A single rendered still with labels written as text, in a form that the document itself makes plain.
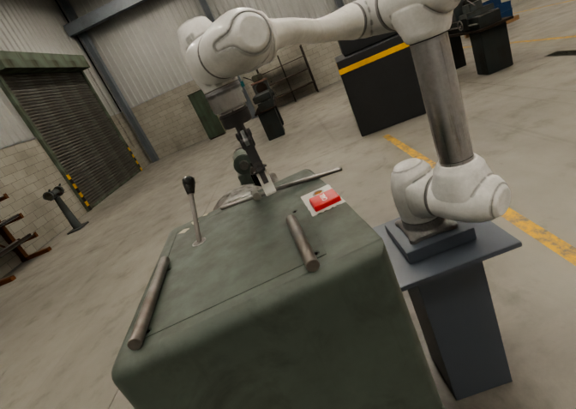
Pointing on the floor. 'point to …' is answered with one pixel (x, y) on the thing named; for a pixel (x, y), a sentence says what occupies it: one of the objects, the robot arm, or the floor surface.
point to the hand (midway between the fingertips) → (266, 181)
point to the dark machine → (380, 81)
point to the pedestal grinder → (63, 207)
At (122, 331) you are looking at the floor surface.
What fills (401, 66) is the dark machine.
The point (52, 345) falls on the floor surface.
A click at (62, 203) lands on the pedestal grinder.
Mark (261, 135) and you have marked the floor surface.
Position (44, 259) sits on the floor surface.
